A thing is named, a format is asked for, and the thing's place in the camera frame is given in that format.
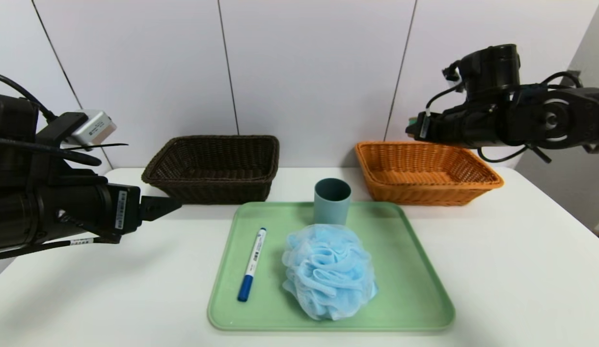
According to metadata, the blue-grey plastic cup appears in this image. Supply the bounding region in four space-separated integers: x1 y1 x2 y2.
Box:
313 178 352 226

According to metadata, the green plastic tray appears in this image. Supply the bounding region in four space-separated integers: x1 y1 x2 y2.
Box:
208 201 455 331

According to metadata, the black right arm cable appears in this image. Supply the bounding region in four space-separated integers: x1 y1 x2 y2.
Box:
541 71 583 90

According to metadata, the blue white marker pen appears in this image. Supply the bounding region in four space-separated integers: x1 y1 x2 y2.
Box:
238 227 267 302

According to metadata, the light blue mesh loofah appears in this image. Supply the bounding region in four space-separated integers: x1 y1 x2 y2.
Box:
282 223 379 321

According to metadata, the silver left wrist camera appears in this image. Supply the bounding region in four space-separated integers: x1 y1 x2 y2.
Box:
70 110 118 146

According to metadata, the black zip tie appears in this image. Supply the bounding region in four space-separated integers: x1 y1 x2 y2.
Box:
63 142 129 150

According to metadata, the black left camera cable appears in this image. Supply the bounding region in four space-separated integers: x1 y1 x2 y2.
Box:
0 71 56 122

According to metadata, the black right camera cable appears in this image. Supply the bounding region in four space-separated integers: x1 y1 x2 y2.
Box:
425 81 467 112

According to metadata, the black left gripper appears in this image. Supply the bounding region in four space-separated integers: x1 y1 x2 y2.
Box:
54 180 182 235

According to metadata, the dark brown wicker basket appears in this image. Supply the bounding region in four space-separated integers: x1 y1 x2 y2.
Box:
142 135 280 205

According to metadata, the black camera cable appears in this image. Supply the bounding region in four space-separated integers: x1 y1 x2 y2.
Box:
425 81 467 112
0 71 56 122

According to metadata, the orange wicker basket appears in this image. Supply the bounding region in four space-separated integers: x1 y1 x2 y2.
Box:
354 141 504 207

